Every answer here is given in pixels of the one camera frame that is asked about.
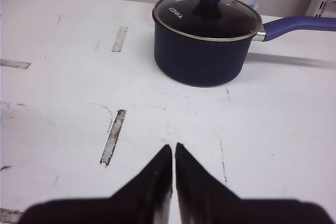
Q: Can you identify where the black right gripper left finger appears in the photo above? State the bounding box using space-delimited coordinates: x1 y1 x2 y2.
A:
19 145 172 223

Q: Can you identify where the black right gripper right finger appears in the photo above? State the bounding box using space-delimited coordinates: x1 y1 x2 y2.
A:
175 143 333 223

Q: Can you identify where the dark blue saucepan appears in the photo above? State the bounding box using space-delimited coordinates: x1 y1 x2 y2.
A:
154 12 335 87

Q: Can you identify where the glass pot lid blue knob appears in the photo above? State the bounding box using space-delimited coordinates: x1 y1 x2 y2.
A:
152 0 262 42

